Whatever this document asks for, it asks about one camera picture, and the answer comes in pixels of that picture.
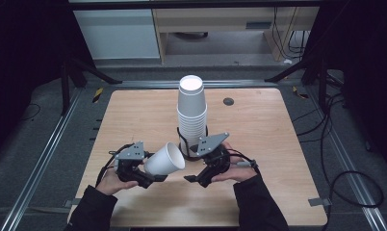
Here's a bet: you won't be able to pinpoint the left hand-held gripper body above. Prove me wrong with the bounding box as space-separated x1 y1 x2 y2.
114 141 148 181

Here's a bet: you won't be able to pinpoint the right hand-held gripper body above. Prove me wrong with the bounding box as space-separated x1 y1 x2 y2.
196 131 231 176

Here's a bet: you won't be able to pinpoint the single white paper cup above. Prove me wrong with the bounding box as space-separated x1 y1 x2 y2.
143 141 187 177

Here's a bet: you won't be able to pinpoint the black wire cup holder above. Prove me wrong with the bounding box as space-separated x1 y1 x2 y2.
176 125 210 162

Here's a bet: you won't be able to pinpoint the stack of white paper cups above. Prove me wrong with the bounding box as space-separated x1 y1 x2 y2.
176 74 209 158

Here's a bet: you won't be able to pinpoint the person's right hand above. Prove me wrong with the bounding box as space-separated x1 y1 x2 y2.
210 141 259 184

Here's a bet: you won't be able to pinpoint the person's left hand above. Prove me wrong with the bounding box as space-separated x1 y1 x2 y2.
95 167 141 196

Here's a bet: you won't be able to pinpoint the grey tape piece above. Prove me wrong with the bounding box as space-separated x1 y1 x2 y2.
63 198 84 209
307 197 332 208

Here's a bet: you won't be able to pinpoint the black metal stand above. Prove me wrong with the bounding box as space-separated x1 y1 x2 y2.
264 57 331 112
60 55 123 116

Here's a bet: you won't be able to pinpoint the white cabinet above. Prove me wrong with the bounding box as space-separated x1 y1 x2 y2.
73 9 162 61

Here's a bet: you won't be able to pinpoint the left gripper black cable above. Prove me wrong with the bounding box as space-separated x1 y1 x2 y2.
95 142 136 188

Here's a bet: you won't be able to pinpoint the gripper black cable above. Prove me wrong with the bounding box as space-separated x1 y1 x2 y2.
95 142 136 188
225 147 261 171

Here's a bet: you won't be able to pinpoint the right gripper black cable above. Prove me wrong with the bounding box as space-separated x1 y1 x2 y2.
225 147 261 171

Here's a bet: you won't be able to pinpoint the aluminium floor rail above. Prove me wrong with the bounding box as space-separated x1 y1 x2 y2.
0 88 84 231
306 87 387 231

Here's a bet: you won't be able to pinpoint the thin black floor cable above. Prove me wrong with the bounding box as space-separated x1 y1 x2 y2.
13 102 42 127

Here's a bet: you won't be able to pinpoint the hanging black cables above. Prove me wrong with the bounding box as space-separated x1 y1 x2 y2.
272 7 312 61

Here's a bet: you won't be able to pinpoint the looped black floor cable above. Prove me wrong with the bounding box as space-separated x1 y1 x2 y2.
328 169 385 209

